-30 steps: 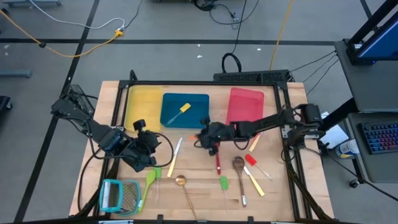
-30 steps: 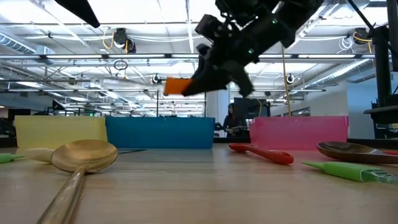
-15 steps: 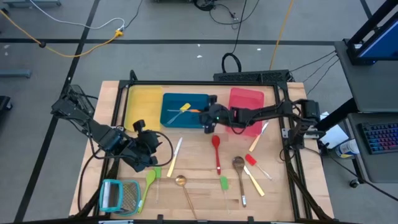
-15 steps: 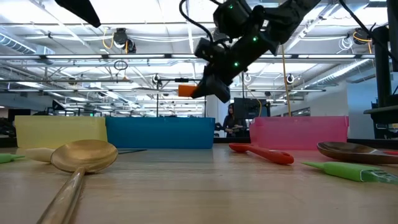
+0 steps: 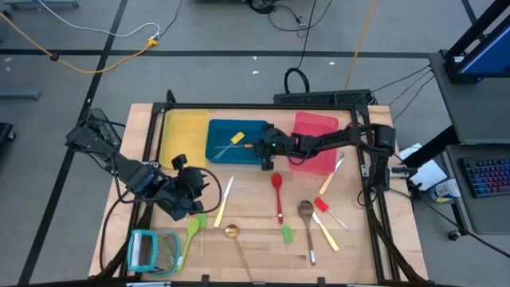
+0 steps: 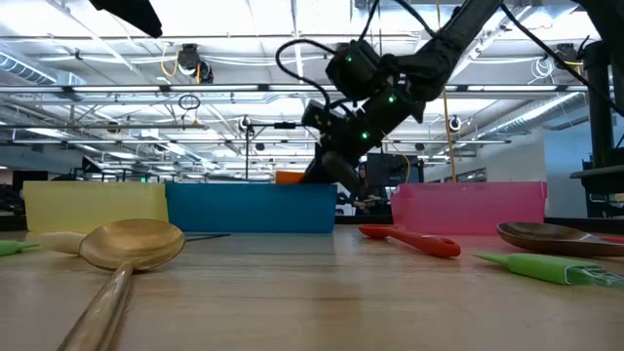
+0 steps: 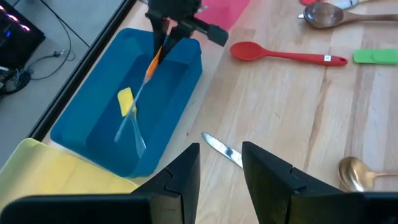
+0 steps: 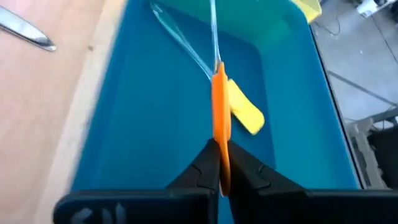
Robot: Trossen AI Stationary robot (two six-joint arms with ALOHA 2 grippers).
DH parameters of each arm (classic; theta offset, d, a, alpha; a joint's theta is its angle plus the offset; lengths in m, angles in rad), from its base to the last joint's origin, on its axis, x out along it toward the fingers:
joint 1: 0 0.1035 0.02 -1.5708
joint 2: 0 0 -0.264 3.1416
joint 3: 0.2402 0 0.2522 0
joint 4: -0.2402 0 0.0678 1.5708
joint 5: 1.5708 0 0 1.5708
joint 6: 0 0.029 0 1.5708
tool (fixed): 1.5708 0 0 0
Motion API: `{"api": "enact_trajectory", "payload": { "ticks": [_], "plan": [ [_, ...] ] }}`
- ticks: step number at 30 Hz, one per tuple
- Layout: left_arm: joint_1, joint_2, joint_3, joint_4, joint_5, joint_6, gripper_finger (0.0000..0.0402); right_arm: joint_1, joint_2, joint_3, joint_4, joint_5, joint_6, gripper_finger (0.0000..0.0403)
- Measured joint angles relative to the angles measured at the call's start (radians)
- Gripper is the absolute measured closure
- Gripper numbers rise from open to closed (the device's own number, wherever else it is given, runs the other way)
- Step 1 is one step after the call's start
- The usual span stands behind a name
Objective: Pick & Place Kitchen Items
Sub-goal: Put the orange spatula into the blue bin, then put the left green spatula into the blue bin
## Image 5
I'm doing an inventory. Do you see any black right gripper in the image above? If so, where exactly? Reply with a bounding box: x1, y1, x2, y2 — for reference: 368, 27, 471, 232
251, 123, 298, 172

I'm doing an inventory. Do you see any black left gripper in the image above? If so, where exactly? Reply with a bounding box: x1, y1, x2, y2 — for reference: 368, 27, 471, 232
157, 154, 212, 222

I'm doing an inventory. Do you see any yellow spatula clear handle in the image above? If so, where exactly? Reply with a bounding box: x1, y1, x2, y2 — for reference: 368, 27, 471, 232
214, 131, 246, 160

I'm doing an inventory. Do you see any cream handled knife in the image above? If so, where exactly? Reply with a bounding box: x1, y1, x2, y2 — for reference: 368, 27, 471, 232
213, 175, 235, 229
312, 210, 341, 253
318, 152, 346, 195

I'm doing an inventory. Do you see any red silicone spoon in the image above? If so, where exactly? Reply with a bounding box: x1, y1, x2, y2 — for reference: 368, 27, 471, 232
270, 172, 284, 226

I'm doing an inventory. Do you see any green spatula clear handle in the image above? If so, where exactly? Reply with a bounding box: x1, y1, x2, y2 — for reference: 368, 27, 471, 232
281, 225, 298, 276
198, 213, 208, 262

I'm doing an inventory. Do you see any lime green silicone spoon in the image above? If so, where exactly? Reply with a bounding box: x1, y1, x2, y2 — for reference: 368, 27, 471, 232
175, 217, 201, 275

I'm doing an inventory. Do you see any gold metal spoon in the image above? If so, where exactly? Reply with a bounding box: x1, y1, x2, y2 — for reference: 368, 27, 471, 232
224, 223, 254, 282

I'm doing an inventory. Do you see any wooden spoon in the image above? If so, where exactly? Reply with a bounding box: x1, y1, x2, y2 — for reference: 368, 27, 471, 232
297, 200, 318, 266

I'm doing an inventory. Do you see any red spatula clear handle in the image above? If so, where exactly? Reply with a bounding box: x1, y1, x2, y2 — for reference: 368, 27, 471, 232
313, 197, 351, 232

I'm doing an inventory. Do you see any blue plastic bin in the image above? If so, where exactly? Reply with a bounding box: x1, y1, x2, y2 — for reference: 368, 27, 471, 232
205, 118, 270, 166

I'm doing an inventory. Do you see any yellow plastic bin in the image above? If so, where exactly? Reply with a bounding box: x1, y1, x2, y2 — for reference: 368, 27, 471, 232
159, 109, 210, 171

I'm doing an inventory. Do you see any pink plastic bin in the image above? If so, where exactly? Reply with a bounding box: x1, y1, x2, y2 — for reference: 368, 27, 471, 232
288, 112, 339, 175

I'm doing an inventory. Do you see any black perforated box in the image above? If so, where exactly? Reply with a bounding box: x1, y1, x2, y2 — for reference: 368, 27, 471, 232
273, 88, 374, 107

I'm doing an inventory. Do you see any white paper sheet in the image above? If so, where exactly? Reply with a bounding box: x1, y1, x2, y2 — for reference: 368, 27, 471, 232
398, 142, 448, 191

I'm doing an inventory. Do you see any white wipes canister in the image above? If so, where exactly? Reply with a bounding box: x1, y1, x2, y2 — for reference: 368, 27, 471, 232
429, 178, 462, 204

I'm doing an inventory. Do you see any black floor object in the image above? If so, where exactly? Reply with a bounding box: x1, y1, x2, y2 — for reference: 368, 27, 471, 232
0, 122, 17, 155

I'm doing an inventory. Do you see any backlit keyboard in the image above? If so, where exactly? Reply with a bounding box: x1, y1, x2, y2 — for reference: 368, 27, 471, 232
462, 156, 510, 199

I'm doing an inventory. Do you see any grey keyboard desk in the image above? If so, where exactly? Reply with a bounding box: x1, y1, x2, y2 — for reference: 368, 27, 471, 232
445, 143, 510, 235

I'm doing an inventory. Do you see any grey floor bar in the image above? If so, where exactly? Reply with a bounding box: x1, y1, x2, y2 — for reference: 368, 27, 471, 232
3, 0, 80, 10

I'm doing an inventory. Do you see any computer monitor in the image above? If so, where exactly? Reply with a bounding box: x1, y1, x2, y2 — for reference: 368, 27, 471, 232
457, 23, 510, 77

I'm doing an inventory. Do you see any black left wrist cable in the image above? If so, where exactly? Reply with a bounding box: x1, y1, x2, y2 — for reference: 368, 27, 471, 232
198, 167, 223, 214

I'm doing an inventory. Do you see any black cable with coil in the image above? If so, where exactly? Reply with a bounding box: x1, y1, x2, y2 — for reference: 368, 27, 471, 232
283, 0, 318, 95

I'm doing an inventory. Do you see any teal handled grater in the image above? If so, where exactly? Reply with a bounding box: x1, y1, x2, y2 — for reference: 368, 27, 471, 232
126, 229, 182, 278

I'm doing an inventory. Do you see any black wire mesh basket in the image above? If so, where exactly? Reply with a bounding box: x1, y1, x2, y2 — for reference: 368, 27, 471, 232
81, 107, 123, 139

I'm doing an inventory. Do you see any black cable bundle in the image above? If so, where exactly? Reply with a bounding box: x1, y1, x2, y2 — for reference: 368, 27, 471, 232
246, 0, 334, 39

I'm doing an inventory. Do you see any long yellow cable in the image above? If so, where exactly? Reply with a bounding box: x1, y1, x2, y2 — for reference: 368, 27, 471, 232
344, 0, 378, 91

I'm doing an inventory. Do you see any yellow extension cable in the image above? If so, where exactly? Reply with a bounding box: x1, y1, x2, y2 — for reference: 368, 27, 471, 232
0, 11, 159, 76

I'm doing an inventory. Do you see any white cable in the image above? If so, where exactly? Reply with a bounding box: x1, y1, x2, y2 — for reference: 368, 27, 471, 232
37, 0, 161, 40

